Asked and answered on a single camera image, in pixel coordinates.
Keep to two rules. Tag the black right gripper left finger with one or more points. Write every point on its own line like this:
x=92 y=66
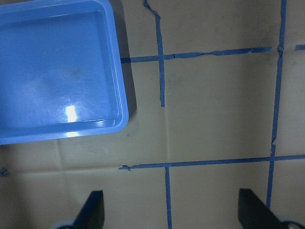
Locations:
x=91 y=215

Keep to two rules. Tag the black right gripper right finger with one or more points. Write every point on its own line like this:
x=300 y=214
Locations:
x=254 y=214

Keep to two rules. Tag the blue plastic tray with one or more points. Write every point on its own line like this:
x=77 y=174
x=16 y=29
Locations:
x=60 y=71

